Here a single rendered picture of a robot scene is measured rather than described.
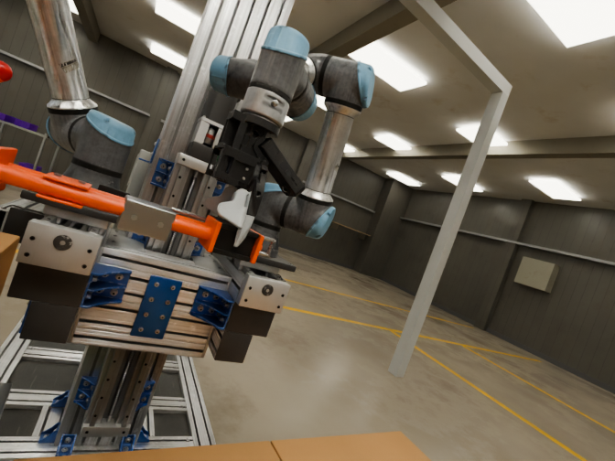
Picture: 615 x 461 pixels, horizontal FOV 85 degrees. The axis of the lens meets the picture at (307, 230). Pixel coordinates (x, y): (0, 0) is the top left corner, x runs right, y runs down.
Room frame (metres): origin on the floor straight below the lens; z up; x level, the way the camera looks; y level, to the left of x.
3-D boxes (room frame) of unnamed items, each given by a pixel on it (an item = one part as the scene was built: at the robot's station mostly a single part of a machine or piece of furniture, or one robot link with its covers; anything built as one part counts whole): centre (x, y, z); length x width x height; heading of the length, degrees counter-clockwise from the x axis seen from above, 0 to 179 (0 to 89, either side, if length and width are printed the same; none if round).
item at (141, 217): (0.51, 0.24, 1.11); 0.07 x 0.07 x 0.04; 31
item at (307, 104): (0.68, 0.13, 1.41); 0.11 x 0.11 x 0.08; 76
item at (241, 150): (0.57, 0.14, 1.26); 0.09 x 0.08 x 0.12; 121
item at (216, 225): (0.57, 0.12, 1.11); 0.08 x 0.07 x 0.05; 121
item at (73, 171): (0.89, 0.58, 1.09); 0.15 x 0.15 x 0.10
